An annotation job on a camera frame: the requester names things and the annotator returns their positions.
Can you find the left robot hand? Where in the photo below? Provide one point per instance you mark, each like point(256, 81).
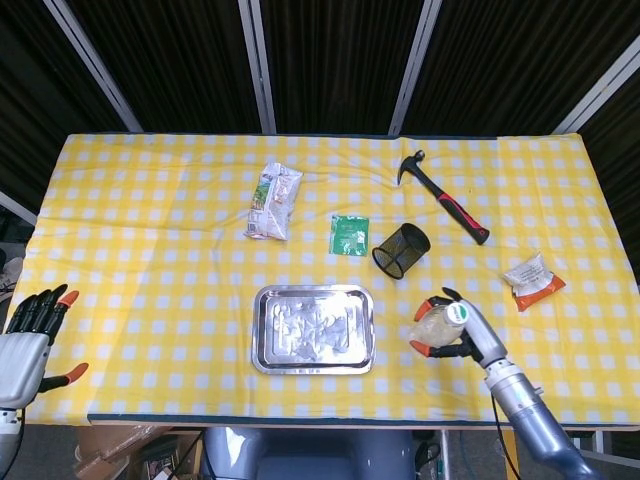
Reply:
point(20, 365)

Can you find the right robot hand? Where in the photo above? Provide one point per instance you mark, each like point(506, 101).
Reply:
point(482, 335)

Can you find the clear plastic bottle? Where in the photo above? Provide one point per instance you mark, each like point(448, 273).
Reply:
point(440, 327)

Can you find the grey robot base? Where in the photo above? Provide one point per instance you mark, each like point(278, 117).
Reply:
point(310, 455)

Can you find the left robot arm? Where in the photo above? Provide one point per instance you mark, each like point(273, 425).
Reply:
point(7, 440)

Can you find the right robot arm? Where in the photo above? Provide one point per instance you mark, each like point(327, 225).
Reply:
point(530, 415)

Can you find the metal tray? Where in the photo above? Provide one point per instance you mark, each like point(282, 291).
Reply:
point(312, 330)

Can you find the orange white snack packet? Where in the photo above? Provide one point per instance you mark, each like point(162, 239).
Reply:
point(532, 282)

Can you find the black mesh pen holder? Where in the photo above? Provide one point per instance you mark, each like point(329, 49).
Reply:
point(400, 250)

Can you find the brown cardboard box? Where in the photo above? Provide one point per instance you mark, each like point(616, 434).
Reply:
point(110, 450)

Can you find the black red claw hammer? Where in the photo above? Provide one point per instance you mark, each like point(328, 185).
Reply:
point(452, 202)

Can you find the green sachet packet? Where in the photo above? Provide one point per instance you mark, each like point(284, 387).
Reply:
point(348, 235)

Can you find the yellow checkered tablecloth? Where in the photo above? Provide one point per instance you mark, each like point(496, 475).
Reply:
point(150, 250)

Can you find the white snack bag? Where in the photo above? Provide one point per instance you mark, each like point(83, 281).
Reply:
point(272, 200)

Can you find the silver partition post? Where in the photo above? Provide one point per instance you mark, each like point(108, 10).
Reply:
point(95, 65)
point(415, 65)
point(17, 206)
point(600, 85)
point(257, 65)

